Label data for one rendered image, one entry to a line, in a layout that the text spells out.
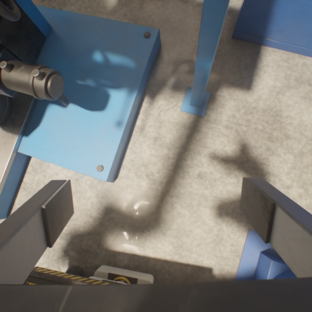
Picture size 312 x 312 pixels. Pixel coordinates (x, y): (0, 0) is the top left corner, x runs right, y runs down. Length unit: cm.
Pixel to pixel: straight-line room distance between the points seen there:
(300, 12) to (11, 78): 120
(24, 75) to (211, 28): 60
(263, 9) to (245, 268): 120
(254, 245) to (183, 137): 63
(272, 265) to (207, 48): 88
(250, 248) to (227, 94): 78
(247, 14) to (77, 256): 146
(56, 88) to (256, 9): 96
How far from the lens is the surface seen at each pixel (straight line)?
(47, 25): 150
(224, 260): 122
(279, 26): 137
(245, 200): 17
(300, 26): 137
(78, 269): 121
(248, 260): 124
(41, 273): 103
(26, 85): 88
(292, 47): 148
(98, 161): 111
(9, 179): 138
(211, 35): 74
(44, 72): 85
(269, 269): 112
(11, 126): 135
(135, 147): 120
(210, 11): 68
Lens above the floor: 116
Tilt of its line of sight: 79 degrees down
